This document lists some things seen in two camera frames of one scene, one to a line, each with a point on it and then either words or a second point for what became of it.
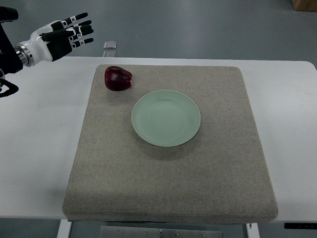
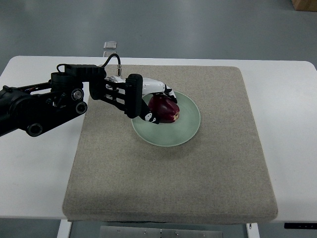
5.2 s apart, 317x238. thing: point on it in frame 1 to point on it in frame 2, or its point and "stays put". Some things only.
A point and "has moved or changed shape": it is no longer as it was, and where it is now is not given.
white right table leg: [253, 232] stays put
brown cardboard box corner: [307, 5] stays put
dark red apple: [117, 79] has moved or changed shape
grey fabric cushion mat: [220, 175] stays put
